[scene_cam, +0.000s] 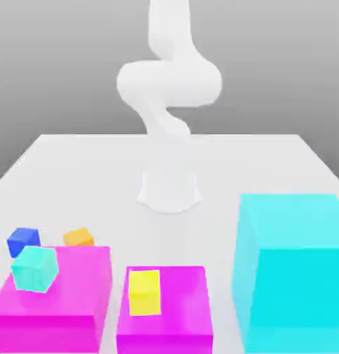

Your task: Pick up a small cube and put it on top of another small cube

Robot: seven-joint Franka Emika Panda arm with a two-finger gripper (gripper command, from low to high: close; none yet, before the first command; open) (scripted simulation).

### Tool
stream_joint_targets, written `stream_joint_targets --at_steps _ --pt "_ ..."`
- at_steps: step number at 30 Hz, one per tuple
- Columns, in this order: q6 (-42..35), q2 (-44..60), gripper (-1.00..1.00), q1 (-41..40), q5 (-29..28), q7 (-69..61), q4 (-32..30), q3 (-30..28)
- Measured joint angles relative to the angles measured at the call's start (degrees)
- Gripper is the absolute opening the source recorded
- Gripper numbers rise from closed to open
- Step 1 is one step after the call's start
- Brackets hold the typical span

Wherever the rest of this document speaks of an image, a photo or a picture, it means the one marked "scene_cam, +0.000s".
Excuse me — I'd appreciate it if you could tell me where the small yellow cube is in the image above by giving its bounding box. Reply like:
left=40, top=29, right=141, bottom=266
left=128, top=269, right=162, bottom=317

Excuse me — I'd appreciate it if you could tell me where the small teal cube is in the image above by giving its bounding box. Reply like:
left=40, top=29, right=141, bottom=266
left=10, top=245, right=59, bottom=294

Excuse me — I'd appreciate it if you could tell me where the small blue cube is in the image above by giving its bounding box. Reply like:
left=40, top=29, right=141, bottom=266
left=6, top=227, right=42, bottom=259

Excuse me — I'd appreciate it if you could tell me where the small orange cube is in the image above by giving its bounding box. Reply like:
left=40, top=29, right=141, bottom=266
left=62, top=227, right=95, bottom=248

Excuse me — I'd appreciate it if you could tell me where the large cyan box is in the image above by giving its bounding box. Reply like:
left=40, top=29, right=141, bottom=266
left=232, top=193, right=339, bottom=354

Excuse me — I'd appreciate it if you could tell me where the large magenta box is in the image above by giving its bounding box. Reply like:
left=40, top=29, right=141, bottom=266
left=116, top=265, right=214, bottom=354
left=0, top=245, right=113, bottom=354

